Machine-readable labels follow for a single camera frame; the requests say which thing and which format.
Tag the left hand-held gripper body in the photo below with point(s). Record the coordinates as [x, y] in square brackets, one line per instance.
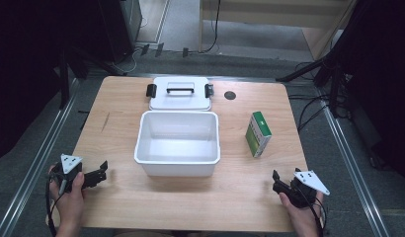
[69, 166]

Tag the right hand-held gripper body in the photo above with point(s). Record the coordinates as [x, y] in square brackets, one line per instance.
[306, 187]

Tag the person's right hand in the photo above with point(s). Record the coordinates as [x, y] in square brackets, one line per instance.
[304, 219]

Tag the person's left hand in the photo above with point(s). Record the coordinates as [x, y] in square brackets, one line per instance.
[70, 204]

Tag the green and white carton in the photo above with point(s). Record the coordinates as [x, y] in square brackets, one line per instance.
[258, 135]

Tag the white plastic storage box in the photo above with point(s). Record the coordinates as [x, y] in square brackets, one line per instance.
[177, 144]

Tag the black metal stand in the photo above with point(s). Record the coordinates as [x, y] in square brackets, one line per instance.
[64, 82]

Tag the black round table grommet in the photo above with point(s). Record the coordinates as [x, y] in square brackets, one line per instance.
[230, 95]

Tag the black curtain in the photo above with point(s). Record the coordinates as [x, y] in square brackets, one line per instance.
[381, 82]
[26, 65]

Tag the black tripod stand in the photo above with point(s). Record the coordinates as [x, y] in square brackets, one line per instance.
[325, 70]

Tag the black floor plug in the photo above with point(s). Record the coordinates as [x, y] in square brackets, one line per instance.
[159, 49]
[185, 52]
[145, 49]

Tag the black cabinet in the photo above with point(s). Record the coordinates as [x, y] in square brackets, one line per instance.
[124, 26]

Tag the light wooden furniture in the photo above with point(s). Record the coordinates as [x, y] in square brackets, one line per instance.
[266, 13]

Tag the metal floor rail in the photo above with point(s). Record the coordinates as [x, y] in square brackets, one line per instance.
[352, 164]
[36, 164]

